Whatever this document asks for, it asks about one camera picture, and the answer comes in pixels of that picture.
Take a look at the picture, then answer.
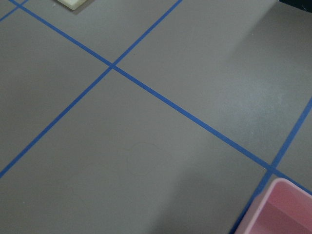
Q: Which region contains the pink plastic bin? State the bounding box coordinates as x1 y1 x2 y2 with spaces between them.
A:
235 178 312 234

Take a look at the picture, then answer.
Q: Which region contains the white plastic tray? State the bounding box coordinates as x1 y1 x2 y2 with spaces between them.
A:
57 0 87 11

